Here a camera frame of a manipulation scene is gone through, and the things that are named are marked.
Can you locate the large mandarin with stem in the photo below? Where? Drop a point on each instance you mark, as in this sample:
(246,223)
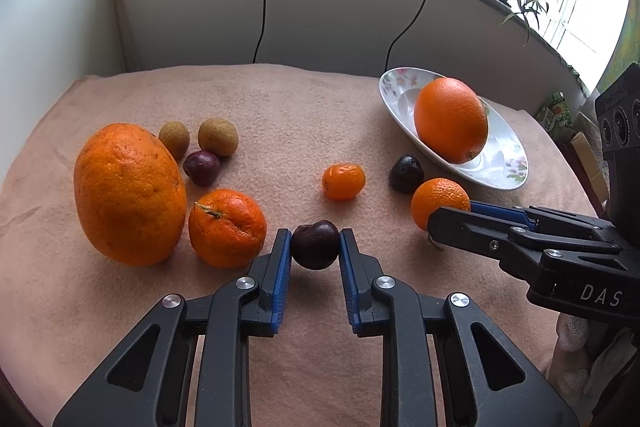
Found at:
(227,229)

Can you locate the blackish dark plum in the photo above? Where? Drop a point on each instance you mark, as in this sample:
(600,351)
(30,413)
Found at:
(406,174)

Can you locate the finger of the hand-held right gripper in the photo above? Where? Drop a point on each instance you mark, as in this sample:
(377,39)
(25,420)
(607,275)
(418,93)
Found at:
(500,213)
(465,232)

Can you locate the reddish purple plum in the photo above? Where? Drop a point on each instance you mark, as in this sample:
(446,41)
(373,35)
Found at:
(201,168)

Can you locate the peach fleece blanket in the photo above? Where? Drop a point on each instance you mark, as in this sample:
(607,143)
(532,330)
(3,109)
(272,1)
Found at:
(280,117)

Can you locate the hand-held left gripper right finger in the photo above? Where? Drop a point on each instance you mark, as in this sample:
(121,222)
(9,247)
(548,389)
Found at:
(348,282)

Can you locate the small mandarin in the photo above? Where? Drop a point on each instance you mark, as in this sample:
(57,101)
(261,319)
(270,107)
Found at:
(343,182)

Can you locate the brown longan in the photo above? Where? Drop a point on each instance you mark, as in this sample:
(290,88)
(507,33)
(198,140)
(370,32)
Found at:
(175,138)
(218,136)

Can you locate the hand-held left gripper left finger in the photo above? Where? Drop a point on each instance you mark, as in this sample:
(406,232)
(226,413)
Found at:
(283,282)

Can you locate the white floral plate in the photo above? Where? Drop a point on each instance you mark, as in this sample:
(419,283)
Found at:
(400,92)

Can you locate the large rough-skinned orange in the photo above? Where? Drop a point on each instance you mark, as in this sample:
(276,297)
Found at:
(127,197)

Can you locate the person's right hand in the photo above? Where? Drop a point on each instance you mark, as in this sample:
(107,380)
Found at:
(572,332)

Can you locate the green snack packet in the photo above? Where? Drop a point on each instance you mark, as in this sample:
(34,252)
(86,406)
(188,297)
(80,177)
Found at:
(555,114)

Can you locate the round dark plum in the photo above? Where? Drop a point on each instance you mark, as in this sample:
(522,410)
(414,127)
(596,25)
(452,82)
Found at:
(314,244)

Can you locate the large smooth navel orange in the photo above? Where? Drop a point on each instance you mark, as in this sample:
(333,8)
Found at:
(450,119)

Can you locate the medium mandarin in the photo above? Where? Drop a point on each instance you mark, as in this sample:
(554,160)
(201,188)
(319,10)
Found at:
(437,199)

